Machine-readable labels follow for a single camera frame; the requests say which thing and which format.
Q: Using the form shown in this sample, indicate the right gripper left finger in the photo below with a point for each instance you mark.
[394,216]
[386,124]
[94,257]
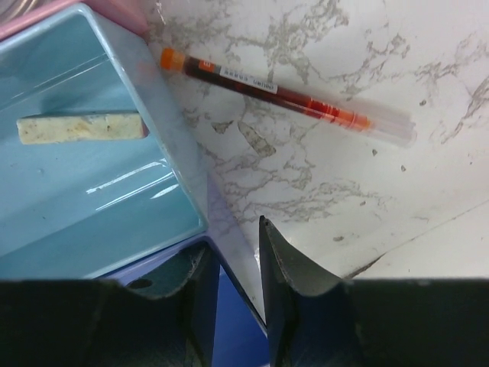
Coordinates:
[50,323]

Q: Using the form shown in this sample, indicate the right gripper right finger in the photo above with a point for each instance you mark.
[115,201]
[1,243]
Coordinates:
[314,318]

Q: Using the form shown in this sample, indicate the purple blue bin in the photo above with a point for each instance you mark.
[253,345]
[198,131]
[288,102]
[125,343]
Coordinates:
[233,298]

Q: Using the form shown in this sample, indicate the beige eraser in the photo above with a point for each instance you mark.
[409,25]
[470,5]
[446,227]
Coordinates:
[52,129]

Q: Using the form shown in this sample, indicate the light blue bin middle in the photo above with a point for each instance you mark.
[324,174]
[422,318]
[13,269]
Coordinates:
[84,209]

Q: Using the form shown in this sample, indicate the right red pen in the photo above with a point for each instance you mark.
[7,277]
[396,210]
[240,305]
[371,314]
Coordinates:
[395,128]

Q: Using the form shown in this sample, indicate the pink bin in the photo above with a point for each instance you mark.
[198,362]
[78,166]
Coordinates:
[17,16]

